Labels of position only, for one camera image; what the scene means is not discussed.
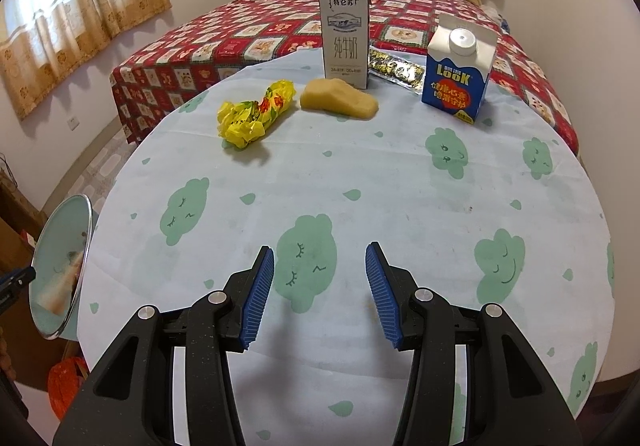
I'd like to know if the yellow printed wrapper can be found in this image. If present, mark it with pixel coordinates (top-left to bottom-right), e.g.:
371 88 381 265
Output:
216 79 297 152

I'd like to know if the yellow sponge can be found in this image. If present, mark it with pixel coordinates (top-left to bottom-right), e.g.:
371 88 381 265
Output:
300 78 378 119

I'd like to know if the orange-red plastic bag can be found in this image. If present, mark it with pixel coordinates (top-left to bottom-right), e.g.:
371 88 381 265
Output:
47 357 92 421

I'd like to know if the brown wooden cabinet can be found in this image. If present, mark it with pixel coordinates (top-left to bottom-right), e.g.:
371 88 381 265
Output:
0 171 48 287

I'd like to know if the gold and black wrapper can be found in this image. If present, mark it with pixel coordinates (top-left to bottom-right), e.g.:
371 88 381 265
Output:
369 46 428 89

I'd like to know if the tall white milk carton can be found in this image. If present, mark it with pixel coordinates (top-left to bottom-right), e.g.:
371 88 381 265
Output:
318 0 372 90

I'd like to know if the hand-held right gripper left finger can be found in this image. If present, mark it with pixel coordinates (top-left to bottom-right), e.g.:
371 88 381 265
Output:
52 246 276 446

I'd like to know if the blue gable-top carton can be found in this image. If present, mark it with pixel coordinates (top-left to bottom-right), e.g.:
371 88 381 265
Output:
421 13 498 126

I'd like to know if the beige patterned curtain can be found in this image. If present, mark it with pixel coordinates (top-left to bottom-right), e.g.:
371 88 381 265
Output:
0 0 173 122

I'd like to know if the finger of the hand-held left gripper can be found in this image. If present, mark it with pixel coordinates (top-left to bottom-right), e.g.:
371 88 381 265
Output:
0 266 37 312

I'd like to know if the bed with red patterned bedspread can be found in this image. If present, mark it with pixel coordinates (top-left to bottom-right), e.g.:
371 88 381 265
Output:
110 0 581 157

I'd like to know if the small round glass side table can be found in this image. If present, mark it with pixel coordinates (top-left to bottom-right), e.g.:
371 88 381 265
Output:
29 194 94 341

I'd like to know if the cloud print tablecloth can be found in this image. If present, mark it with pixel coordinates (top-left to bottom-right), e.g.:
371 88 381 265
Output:
75 48 617 446

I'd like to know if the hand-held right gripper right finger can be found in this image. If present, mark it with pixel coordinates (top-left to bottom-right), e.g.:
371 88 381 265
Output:
365 242 583 446

